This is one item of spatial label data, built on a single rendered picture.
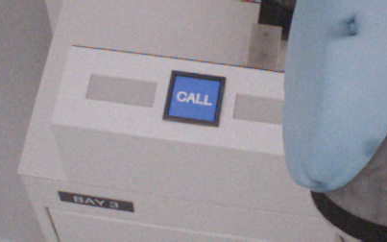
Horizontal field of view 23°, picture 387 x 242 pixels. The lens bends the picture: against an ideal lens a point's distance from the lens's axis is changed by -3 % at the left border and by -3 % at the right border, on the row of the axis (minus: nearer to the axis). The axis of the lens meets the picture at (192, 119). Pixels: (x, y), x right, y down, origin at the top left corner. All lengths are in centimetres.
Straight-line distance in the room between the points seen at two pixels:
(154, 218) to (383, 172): 73
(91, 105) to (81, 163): 9
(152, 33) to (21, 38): 104
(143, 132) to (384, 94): 57
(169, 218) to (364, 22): 75
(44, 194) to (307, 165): 74
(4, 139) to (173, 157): 112
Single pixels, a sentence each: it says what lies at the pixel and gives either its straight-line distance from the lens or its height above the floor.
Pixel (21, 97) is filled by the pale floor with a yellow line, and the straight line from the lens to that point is 213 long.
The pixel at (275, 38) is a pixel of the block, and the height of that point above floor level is 91.
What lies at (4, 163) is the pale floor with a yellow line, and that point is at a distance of 206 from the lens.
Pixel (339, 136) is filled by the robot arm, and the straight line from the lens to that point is 42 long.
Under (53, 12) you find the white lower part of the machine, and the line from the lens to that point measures 198.
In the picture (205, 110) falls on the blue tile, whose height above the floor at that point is 96.
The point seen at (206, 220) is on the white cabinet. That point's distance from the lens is 113.
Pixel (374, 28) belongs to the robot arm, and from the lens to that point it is 42.
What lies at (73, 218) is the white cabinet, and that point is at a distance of 120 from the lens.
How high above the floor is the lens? 181
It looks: 62 degrees down
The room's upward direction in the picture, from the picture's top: 1 degrees counter-clockwise
